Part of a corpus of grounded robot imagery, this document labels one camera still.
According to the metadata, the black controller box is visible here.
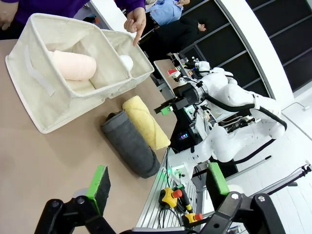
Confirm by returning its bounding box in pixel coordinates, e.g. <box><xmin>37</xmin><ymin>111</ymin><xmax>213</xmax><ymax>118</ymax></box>
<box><xmin>170</xmin><ymin>114</ymin><xmax>208</xmax><ymax>153</ymax></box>

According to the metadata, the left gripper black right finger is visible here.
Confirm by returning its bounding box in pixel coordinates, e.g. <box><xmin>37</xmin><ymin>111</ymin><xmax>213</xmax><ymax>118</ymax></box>
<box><xmin>199</xmin><ymin>162</ymin><xmax>286</xmax><ymax>234</ymax></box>

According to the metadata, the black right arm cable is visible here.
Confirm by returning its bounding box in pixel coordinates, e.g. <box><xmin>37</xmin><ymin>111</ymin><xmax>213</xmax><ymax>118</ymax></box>
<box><xmin>204</xmin><ymin>94</ymin><xmax>288</xmax><ymax>138</ymax></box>

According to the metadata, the person's left forearm purple sleeve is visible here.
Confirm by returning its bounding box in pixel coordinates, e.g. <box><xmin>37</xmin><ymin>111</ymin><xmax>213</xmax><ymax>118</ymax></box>
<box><xmin>114</xmin><ymin>0</ymin><xmax>147</xmax><ymax>14</ymax></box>

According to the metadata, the grey metal rod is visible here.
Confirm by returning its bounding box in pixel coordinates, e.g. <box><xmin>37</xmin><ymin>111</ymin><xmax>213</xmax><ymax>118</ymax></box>
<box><xmin>233</xmin><ymin>155</ymin><xmax>273</xmax><ymax>176</ymax></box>

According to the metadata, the person's left hand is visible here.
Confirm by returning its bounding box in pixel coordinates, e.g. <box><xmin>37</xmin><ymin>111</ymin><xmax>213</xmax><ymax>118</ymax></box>
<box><xmin>123</xmin><ymin>7</ymin><xmax>147</xmax><ymax>47</ymax></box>

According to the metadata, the grey rolled towel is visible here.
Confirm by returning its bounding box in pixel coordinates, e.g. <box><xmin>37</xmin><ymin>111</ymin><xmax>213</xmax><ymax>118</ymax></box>
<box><xmin>101</xmin><ymin>110</ymin><xmax>161</xmax><ymax>179</ymax></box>

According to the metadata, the person in purple hoodie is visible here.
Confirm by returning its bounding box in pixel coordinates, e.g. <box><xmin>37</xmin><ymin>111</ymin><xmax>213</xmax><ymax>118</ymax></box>
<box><xmin>0</xmin><ymin>0</ymin><xmax>147</xmax><ymax>26</ymax></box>

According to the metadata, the white towel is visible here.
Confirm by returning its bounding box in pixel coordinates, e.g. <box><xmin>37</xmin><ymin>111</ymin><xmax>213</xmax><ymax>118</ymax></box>
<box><xmin>118</xmin><ymin>55</ymin><xmax>134</xmax><ymax>72</ymax></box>

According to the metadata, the brown background table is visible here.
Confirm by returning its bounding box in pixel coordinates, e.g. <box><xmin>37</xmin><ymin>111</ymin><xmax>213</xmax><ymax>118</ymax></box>
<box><xmin>153</xmin><ymin>58</ymin><xmax>182</xmax><ymax>98</ymax></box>

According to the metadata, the person's right hand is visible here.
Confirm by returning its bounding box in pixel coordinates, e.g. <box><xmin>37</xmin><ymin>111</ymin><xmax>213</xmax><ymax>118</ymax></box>
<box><xmin>0</xmin><ymin>1</ymin><xmax>19</xmax><ymax>31</ymax></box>

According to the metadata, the person in black clothes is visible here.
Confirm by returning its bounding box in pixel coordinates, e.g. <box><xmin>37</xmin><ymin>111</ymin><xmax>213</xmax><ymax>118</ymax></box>
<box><xmin>146</xmin><ymin>17</ymin><xmax>208</xmax><ymax>58</ymax></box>

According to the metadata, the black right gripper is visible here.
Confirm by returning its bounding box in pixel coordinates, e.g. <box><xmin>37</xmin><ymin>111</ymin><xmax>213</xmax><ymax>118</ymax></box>
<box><xmin>154</xmin><ymin>84</ymin><xmax>198</xmax><ymax>116</ymax></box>

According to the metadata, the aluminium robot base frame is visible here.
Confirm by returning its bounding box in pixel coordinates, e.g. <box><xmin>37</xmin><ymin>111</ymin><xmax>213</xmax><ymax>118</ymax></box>
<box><xmin>136</xmin><ymin>146</ymin><xmax>208</xmax><ymax>234</ymax></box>

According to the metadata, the black tripod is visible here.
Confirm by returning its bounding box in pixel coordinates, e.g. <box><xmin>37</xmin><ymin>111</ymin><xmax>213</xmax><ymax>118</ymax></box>
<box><xmin>248</xmin><ymin>163</ymin><xmax>312</xmax><ymax>198</ymax></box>

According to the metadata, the pink towel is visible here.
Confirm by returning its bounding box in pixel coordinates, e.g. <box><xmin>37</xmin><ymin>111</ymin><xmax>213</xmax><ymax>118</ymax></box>
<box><xmin>50</xmin><ymin>50</ymin><xmax>97</xmax><ymax>81</ymax></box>

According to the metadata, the cream fabric basket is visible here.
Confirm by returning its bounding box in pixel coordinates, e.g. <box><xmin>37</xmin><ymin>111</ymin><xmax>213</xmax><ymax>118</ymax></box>
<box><xmin>101</xmin><ymin>29</ymin><xmax>155</xmax><ymax>99</ymax></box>
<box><xmin>5</xmin><ymin>13</ymin><xmax>134</xmax><ymax>134</ymax></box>

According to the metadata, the yellow rolled towel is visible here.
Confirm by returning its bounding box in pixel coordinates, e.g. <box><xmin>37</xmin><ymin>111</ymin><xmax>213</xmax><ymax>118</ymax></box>
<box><xmin>122</xmin><ymin>95</ymin><xmax>171</xmax><ymax>151</ymax></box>

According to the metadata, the person in blue shirt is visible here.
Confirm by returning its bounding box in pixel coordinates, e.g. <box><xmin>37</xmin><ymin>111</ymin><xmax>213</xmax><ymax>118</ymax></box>
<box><xmin>146</xmin><ymin>0</ymin><xmax>191</xmax><ymax>26</ymax></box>

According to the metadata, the yellow emergency stop button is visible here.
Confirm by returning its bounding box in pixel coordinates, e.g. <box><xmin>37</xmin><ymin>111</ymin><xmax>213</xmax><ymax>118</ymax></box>
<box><xmin>182</xmin><ymin>212</ymin><xmax>203</xmax><ymax>225</ymax></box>
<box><xmin>158</xmin><ymin>187</ymin><xmax>183</xmax><ymax>208</ymax></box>

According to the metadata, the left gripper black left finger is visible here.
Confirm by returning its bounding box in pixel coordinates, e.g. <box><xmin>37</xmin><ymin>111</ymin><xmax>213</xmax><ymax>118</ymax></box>
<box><xmin>34</xmin><ymin>165</ymin><xmax>115</xmax><ymax>234</ymax></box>

